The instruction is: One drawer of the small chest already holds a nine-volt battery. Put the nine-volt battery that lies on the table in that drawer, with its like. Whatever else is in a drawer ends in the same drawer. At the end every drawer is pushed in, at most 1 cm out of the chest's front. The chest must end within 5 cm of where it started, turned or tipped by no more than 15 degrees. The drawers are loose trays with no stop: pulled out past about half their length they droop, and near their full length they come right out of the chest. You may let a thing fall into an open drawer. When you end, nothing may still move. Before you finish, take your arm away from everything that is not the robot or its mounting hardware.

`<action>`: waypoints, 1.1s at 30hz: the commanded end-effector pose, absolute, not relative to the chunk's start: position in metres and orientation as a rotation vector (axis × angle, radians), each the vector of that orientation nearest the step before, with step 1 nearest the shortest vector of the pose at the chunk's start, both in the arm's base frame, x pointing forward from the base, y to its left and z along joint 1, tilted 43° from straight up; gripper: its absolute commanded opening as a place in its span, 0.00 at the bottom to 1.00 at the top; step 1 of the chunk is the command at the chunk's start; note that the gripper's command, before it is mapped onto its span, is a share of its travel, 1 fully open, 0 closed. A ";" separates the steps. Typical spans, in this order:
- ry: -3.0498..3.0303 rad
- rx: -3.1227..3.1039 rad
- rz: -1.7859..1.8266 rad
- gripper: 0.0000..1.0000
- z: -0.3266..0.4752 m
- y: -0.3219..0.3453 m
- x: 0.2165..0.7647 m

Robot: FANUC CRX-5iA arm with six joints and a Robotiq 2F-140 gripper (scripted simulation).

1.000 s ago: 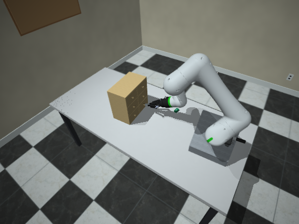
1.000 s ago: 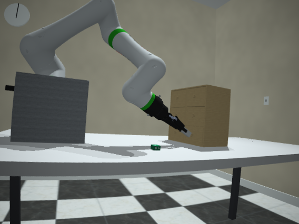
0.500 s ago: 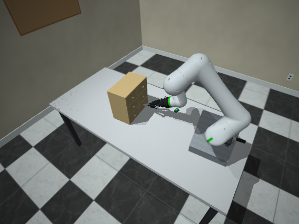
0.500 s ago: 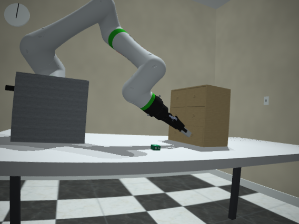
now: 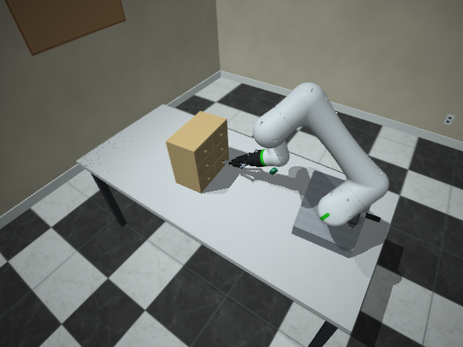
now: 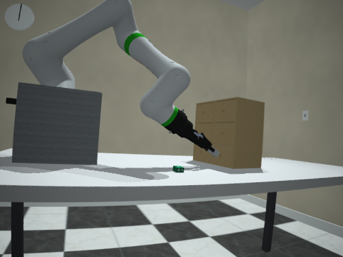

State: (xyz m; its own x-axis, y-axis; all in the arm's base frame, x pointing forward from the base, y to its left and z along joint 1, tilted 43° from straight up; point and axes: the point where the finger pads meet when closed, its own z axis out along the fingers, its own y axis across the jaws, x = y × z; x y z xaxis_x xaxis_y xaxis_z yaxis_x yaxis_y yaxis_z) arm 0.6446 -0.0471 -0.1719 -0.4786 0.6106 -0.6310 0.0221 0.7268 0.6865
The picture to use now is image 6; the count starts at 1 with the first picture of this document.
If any brown chest of drawers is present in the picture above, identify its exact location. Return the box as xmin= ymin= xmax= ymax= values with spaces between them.
xmin=193 ymin=97 xmax=264 ymax=169

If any tan wooden drawer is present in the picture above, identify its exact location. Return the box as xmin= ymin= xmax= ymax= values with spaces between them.
xmin=194 ymin=144 xmax=211 ymax=163
xmin=211 ymin=144 xmax=234 ymax=167
xmin=213 ymin=122 xmax=235 ymax=144
xmin=196 ymin=103 xmax=214 ymax=122
xmin=214 ymin=100 xmax=236 ymax=121
xmin=196 ymin=123 xmax=213 ymax=142

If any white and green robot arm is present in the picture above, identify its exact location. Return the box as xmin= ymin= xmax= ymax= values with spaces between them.
xmin=22 ymin=0 xmax=190 ymax=134

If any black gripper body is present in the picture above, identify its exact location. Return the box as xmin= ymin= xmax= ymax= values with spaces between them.
xmin=177 ymin=120 xmax=198 ymax=140

